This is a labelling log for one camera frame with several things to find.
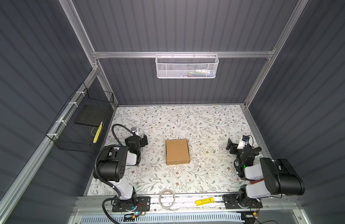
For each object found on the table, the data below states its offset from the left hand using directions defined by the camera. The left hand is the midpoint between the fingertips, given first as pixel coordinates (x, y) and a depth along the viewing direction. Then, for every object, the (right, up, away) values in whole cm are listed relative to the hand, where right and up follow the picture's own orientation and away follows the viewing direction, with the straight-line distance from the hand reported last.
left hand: (138, 136), depth 95 cm
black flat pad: (-21, +14, -18) cm, 31 cm away
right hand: (+67, -2, -6) cm, 68 cm away
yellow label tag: (+42, -32, -23) cm, 57 cm away
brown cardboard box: (+28, -10, -6) cm, 30 cm away
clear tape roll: (+21, -34, -24) cm, 47 cm away
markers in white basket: (+42, +43, -3) cm, 60 cm away
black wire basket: (-25, +8, -22) cm, 34 cm away
